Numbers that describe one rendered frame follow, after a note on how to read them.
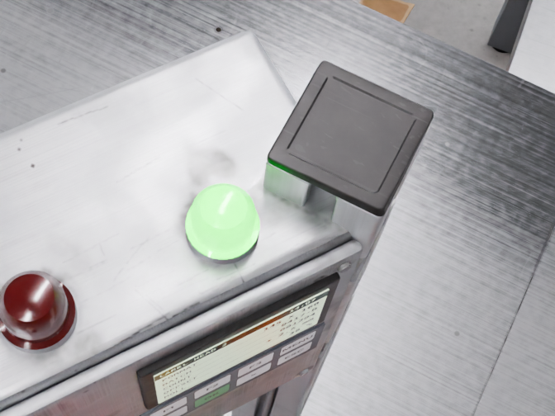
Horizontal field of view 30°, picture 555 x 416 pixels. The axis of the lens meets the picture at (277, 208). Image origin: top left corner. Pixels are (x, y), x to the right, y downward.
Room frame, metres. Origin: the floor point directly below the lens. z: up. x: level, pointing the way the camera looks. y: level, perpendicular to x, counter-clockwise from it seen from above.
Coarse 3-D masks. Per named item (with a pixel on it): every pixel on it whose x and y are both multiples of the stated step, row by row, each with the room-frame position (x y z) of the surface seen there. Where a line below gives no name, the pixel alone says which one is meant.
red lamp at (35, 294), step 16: (32, 272) 0.10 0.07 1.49; (16, 288) 0.09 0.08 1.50; (32, 288) 0.09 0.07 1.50; (48, 288) 0.09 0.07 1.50; (64, 288) 0.10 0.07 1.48; (0, 304) 0.09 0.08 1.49; (16, 304) 0.09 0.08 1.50; (32, 304) 0.09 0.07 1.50; (48, 304) 0.09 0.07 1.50; (64, 304) 0.09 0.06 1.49; (0, 320) 0.09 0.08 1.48; (16, 320) 0.08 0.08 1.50; (32, 320) 0.08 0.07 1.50; (48, 320) 0.09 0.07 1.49; (64, 320) 0.09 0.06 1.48; (16, 336) 0.08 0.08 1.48; (32, 336) 0.08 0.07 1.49; (48, 336) 0.08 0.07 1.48; (64, 336) 0.08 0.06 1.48; (32, 352) 0.08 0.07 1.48
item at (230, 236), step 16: (208, 192) 0.14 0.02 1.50; (224, 192) 0.14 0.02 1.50; (240, 192) 0.14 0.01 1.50; (192, 208) 0.13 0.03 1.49; (208, 208) 0.13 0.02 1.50; (224, 208) 0.13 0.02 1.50; (240, 208) 0.13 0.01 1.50; (192, 224) 0.13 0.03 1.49; (208, 224) 0.13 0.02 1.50; (224, 224) 0.13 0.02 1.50; (240, 224) 0.13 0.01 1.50; (256, 224) 0.14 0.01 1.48; (192, 240) 0.13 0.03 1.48; (208, 240) 0.12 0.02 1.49; (224, 240) 0.12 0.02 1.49; (240, 240) 0.13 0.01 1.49; (256, 240) 0.13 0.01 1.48; (208, 256) 0.12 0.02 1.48; (224, 256) 0.12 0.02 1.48; (240, 256) 0.12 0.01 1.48
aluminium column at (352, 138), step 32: (320, 64) 0.19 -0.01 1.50; (320, 96) 0.18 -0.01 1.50; (352, 96) 0.18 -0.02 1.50; (384, 96) 0.18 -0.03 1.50; (288, 128) 0.17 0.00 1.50; (320, 128) 0.17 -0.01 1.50; (352, 128) 0.17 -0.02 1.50; (384, 128) 0.17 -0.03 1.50; (416, 128) 0.17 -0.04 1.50; (288, 160) 0.15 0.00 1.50; (320, 160) 0.16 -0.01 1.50; (352, 160) 0.16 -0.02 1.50; (384, 160) 0.16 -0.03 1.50; (288, 192) 0.15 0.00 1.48; (352, 192) 0.15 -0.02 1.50; (384, 192) 0.15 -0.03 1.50; (352, 224) 0.14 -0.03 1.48; (384, 224) 0.17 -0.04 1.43; (352, 288) 0.14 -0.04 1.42; (320, 352) 0.14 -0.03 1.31; (288, 384) 0.14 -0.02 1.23
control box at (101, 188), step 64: (192, 64) 0.20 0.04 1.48; (256, 64) 0.20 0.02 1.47; (64, 128) 0.16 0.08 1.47; (128, 128) 0.17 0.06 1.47; (192, 128) 0.17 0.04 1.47; (256, 128) 0.18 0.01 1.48; (0, 192) 0.13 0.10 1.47; (64, 192) 0.14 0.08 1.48; (128, 192) 0.14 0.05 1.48; (192, 192) 0.15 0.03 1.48; (256, 192) 0.15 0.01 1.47; (320, 192) 0.15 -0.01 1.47; (0, 256) 0.11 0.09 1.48; (64, 256) 0.11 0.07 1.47; (128, 256) 0.12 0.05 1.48; (192, 256) 0.12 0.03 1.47; (256, 256) 0.13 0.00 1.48; (320, 256) 0.13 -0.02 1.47; (128, 320) 0.09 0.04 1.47; (192, 320) 0.10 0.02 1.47; (0, 384) 0.07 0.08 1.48; (64, 384) 0.07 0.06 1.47; (128, 384) 0.08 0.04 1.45; (256, 384) 0.12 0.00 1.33
